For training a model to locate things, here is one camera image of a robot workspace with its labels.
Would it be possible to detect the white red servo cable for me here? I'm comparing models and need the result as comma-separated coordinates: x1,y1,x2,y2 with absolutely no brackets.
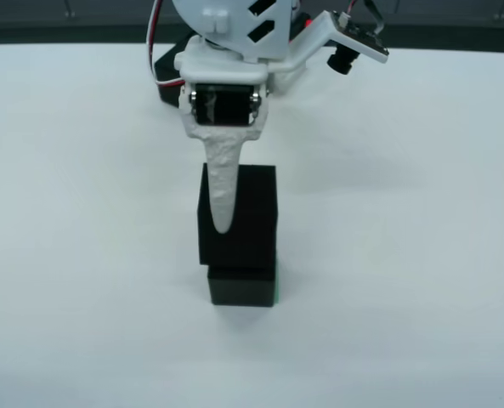
144,0,185,89

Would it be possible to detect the smooth black cube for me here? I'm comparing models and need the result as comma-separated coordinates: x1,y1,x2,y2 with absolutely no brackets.
207,263,277,308

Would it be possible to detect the black clamp with orange grips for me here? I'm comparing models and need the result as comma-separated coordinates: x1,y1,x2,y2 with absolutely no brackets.
292,14,316,43

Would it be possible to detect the black cube with seam line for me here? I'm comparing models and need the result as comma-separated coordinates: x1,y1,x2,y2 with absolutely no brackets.
195,163,280,267

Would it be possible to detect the black cable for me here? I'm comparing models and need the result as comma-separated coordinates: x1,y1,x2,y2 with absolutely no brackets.
364,0,388,33

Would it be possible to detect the black camera on white bracket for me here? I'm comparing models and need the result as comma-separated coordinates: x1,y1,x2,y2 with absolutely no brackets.
272,10,391,77

